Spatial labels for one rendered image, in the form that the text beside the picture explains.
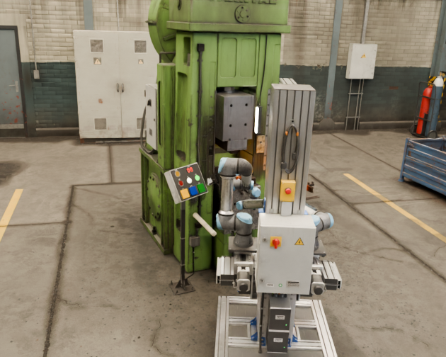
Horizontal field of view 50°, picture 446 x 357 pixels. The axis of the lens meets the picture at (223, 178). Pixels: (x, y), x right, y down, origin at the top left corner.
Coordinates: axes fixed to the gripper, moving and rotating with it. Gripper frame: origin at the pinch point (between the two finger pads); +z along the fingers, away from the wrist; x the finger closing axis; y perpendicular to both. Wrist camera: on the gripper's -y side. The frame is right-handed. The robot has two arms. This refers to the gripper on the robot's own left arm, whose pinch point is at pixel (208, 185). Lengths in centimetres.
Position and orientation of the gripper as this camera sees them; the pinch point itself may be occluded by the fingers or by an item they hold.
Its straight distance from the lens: 406.6
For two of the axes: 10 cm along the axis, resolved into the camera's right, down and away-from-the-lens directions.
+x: -6.5, 2.3, -7.3
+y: -3.5, -9.4, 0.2
